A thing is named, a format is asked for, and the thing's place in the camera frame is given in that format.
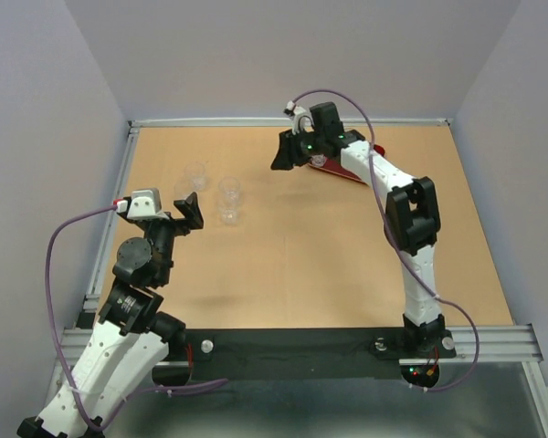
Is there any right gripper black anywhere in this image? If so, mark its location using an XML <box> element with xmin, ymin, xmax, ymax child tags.
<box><xmin>269</xmin><ymin>125</ymin><xmax>325</xmax><ymax>171</ymax></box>

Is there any clear shot glass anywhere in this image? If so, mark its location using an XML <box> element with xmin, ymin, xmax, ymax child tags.
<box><xmin>311</xmin><ymin>154</ymin><xmax>327</xmax><ymax>167</ymax></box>
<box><xmin>173</xmin><ymin>181</ymin><xmax>194</xmax><ymax>200</ymax></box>
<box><xmin>184</xmin><ymin>162</ymin><xmax>207</xmax><ymax>192</ymax></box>
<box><xmin>217</xmin><ymin>200</ymin><xmax>240</xmax><ymax>226</ymax></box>
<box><xmin>218</xmin><ymin>176</ymin><xmax>241</xmax><ymax>203</ymax></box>

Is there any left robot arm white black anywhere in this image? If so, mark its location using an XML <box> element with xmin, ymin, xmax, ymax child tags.
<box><xmin>17</xmin><ymin>188</ymin><xmax>204</xmax><ymax>437</ymax></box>

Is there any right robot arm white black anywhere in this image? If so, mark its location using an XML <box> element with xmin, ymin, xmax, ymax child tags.
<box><xmin>270</xmin><ymin>130</ymin><xmax>448</xmax><ymax>356</ymax></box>

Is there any red tray gold emblem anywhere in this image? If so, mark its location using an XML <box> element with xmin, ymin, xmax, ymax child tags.
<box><xmin>300</xmin><ymin>141</ymin><xmax>385</xmax><ymax>187</ymax></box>

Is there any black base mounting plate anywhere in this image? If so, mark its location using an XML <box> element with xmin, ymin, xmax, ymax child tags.
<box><xmin>152</xmin><ymin>328</ymin><xmax>456</xmax><ymax>385</ymax></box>

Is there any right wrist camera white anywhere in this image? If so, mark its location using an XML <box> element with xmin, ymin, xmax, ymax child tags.
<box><xmin>283</xmin><ymin>100</ymin><xmax>312</xmax><ymax>134</ymax></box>

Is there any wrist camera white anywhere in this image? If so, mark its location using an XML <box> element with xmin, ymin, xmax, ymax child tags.
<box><xmin>114</xmin><ymin>188</ymin><xmax>163</xmax><ymax>221</ymax></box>
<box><xmin>283</xmin><ymin>100</ymin><xmax>312</xmax><ymax>134</ymax></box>

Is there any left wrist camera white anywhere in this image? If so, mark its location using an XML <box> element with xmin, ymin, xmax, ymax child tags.
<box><xmin>114</xmin><ymin>188</ymin><xmax>163</xmax><ymax>221</ymax></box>

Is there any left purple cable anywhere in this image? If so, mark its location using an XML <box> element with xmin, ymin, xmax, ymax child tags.
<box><xmin>47</xmin><ymin>203</ymin><xmax>230</xmax><ymax>433</ymax></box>

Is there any aluminium table frame rail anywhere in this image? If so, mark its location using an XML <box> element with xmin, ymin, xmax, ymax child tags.
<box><xmin>36</xmin><ymin>117</ymin><xmax>548</xmax><ymax>438</ymax></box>

